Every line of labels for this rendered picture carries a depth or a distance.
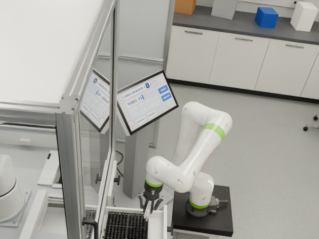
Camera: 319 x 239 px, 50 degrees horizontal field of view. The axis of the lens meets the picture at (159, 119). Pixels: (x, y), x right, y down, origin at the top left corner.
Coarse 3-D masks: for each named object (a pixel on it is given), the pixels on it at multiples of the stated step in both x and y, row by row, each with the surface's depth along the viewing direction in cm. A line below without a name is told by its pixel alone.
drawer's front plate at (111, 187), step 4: (116, 164) 218; (112, 172) 208; (112, 176) 205; (112, 180) 203; (112, 184) 200; (112, 188) 200; (108, 192) 196; (112, 192) 202; (108, 196) 194; (112, 196) 206; (108, 200) 195; (108, 204) 198
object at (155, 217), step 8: (112, 208) 191; (120, 208) 192; (128, 208) 192; (104, 216) 193; (152, 216) 195; (160, 216) 195; (104, 224) 189; (152, 224) 192; (160, 224) 193; (104, 232) 185; (152, 232) 188; (160, 232) 189
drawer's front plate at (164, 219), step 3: (165, 207) 191; (165, 210) 189; (165, 213) 188; (162, 216) 194; (165, 216) 186; (162, 219) 192; (165, 219) 185; (162, 222) 190; (165, 222) 183; (162, 225) 188; (165, 225) 182; (162, 228) 187; (165, 228) 180; (162, 231) 185; (165, 231) 179; (162, 234) 183; (165, 234) 177; (162, 237) 182; (165, 237) 176
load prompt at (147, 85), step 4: (144, 84) 245; (148, 84) 247; (152, 84) 250; (136, 88) 240; (140, 88) 242; (144, 88) 245; (148, 88) 247; (124, 92) 233; (128, 92) 235; (132, 92) 237; (136, 92) 239; (140, 92) 242; (124, 96) 233; (128, 96) 235; (132, 96) 237; (124, 100) 232
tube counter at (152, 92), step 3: (150, 90) 248; (153, 90) 250; (144, 93) 244; (147, 93) 246; (150, 93) 247; (153, 93) 249; (138, 96) 240; (141, 96) 242; (144, 96) 244; (147, 96) 245; (138, 99) 240; (141, 99) 242; (144, 99) 243
